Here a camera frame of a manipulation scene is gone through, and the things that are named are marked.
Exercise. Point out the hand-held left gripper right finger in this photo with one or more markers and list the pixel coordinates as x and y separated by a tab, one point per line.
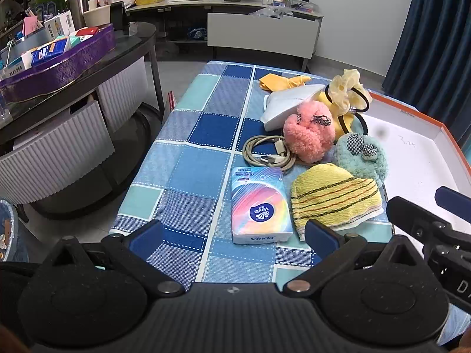
320	233

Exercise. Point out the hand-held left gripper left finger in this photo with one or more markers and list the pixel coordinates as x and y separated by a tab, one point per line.
147	236

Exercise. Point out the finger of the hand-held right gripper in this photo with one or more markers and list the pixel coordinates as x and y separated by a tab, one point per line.
404	213
456	204

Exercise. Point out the yellow striped washcloth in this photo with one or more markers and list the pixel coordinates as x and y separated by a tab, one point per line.
331	198

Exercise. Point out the rainbow tissue pack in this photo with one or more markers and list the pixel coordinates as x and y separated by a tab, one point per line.
257	206

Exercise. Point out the pink fluffy hair clip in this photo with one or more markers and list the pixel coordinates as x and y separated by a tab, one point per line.
309	136

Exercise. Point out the white face mask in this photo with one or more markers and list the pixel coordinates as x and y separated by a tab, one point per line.
287	108

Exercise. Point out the cream scrunchie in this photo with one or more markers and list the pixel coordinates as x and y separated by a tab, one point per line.
344	84

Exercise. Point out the orange-yellow cloth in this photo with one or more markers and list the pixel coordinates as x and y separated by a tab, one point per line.
279	82

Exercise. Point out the person's blue jeans leg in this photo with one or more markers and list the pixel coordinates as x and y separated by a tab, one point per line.
454	323

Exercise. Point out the teal fluffy hair clip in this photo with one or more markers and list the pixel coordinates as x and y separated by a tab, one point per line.
368	169

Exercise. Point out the blue checkered tablecloth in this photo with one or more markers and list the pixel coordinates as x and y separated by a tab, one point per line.
191	161

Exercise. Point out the white ribbed drawer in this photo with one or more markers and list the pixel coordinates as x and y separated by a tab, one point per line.
55	150

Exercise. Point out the red book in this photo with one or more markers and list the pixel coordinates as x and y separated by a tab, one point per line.
171	101

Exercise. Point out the blue patterned round container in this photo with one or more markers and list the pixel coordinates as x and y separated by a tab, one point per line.
7	228

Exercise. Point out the dark blue curtain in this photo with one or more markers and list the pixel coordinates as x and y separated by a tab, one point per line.
434	44

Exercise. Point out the purple tray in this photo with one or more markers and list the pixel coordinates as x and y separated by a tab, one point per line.
55	77

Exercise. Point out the dark glass coffee table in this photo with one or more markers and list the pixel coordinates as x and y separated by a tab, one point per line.
128	49

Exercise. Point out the blue snack packet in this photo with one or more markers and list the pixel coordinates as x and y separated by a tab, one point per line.
49	53

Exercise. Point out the white cabinet drawer front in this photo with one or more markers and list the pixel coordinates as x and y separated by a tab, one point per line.
257	35

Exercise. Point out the blue bag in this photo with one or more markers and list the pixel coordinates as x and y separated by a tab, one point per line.
197	33

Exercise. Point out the red and white box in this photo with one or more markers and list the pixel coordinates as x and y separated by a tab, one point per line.
87	32

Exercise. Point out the black tablet stand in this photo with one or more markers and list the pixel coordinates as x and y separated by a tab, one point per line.
118	18

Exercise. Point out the beige plant pot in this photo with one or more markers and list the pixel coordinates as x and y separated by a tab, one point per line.
96	16

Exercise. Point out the TV cabinet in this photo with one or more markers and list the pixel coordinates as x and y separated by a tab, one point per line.
173	11

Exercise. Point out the white labelled box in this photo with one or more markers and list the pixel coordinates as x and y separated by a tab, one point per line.
60	25

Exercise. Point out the pile of small packets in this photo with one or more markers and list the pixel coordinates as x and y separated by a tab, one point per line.
283	7

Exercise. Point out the steel thermos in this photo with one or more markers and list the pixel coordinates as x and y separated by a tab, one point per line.
78	11

